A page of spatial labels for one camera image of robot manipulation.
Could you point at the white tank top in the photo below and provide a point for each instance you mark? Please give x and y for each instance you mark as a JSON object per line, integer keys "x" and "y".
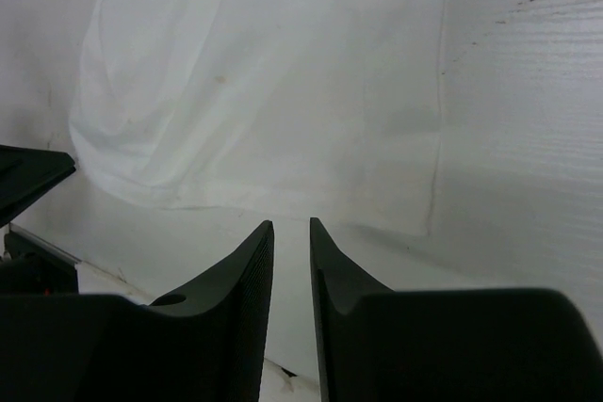
{"x": 291, "y": 108}

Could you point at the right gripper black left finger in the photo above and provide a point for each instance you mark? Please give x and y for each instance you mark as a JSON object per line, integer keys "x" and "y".
{"x": 202, "y": 341}

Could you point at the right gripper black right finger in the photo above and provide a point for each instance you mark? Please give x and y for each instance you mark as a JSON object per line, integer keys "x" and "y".
{"x": 509, "y": 344}

